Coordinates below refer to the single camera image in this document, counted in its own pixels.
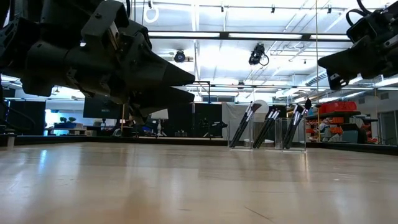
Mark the black overhead beam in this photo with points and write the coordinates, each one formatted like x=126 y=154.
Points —
x=224 y=35

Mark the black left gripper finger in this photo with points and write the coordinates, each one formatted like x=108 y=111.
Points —
x=155 y=74
x=161 y=98

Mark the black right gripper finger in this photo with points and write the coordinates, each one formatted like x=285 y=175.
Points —
x=348 y=62
x=337 y=81

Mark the black partition panel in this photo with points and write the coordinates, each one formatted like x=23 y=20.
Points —
x=26 y=116

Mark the large round-head makeup brush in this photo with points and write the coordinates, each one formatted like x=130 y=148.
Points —
x=298 y=112

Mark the grey cloth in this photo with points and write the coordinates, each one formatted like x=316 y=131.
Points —
x=227 y=118

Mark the white-shade table lamp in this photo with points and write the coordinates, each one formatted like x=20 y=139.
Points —
x=160 y=115

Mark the black monitor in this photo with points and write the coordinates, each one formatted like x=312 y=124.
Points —
x=99 y=109

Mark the round black ceiling camera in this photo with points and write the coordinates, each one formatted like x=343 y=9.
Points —
x=179 y=57

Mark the small white globe lamp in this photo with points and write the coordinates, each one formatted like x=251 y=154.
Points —
x=265 y=105

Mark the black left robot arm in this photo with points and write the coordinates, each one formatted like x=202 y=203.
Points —
x=40 y=68

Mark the black hanging camera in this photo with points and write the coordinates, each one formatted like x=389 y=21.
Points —
x=257 y=54

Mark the storage shelf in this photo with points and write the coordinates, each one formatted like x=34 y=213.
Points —
x=339 y=127

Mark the potted plants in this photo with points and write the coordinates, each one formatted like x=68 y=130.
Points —
x=67 y=119

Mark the black metal table frame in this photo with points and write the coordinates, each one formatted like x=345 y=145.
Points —
x=77 y=140

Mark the red storage bins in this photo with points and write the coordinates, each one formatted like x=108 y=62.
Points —
x=337 y=107

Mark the clear acrylic brush organizer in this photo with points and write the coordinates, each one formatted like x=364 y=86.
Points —
x=303 y=137

